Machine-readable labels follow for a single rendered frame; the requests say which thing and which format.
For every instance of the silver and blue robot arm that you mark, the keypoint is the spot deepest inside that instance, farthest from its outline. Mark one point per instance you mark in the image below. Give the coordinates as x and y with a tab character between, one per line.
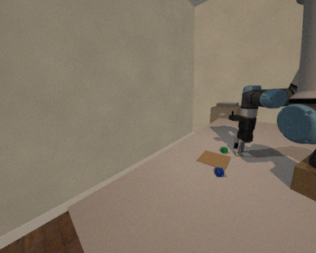
297	121

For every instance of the green die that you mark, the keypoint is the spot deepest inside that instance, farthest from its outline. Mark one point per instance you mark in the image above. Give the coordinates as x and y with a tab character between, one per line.
224	150

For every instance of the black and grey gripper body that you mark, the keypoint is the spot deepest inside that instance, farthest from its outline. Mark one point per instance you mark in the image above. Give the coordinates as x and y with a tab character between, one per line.
246	122

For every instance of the beige die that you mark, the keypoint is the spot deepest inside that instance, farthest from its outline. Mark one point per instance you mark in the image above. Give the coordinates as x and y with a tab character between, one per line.
236	153

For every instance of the tan square mat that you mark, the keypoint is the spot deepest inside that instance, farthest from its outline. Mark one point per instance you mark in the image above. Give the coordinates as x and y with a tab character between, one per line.
214	159

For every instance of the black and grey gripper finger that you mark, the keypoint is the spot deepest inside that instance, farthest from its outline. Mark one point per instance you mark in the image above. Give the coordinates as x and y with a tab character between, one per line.
241	147
236	142

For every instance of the blue die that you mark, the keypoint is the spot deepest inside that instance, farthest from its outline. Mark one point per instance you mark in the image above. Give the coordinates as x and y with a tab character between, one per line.
219	172

